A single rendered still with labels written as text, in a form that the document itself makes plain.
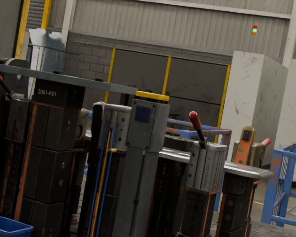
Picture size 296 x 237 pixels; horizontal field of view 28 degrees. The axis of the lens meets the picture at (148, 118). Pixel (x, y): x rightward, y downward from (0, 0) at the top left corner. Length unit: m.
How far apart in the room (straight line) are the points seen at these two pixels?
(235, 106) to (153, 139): 8.37
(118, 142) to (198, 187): 0.25
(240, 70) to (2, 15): 5.18
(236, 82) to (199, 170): 8.27
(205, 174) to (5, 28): 4.19
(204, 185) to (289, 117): 8.14
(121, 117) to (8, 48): 4.08
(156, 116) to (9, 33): 4.29
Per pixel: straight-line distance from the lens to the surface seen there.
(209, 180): 1.45
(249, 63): 9.68
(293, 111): 9.57
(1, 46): 5.46
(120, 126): 1.55
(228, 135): 4.74
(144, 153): 1.34
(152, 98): 1.34
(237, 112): 9.67
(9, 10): 5.51
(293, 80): 9.59
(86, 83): 1.38
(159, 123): 1.35
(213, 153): 1.45
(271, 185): 3.50
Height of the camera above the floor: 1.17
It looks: 3 degrees down
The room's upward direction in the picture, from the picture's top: 10 degrees clockwise
